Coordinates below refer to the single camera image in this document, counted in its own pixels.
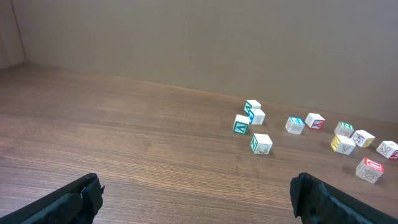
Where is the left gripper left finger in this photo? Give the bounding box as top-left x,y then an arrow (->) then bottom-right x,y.
1,173 -> 104,224

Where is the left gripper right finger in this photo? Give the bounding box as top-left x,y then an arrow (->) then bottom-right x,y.
290,172 -> 397,224

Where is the red letter A block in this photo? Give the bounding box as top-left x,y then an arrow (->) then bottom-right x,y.
250,133 -> 273,155

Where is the red letter U block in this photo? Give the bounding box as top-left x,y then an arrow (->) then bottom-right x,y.
356,157 -> 384,184

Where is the wooden block with picture centre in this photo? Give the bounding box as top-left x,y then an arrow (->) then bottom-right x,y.
331,134 -> 356,155

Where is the green letter N block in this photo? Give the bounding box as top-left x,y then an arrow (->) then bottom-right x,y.
334,121 -> 354,138

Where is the blue letter P block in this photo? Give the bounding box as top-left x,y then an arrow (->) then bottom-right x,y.
285,116 -> 305,134

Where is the wooden block yellow side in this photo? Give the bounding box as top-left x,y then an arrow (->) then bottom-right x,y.
351,130 -> 376,147

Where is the wooden block red side top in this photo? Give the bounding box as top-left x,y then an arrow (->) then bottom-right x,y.
305,113 -> 325,129

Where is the wooden block red side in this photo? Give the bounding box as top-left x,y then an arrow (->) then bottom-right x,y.
305,113 -> 325,129
376,141 -> 398,159

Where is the wooden block red side right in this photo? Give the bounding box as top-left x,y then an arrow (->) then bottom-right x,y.
376,141 -> 398,159

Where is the wooden block with tree picture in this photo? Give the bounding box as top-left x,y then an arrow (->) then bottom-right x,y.
248,108 -> 266,125

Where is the wooden block green side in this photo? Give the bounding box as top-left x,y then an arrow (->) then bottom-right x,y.
233,114 -> 250,134

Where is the plain wooden block top left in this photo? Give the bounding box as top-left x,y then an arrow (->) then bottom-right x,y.
244,100 -> 261,113

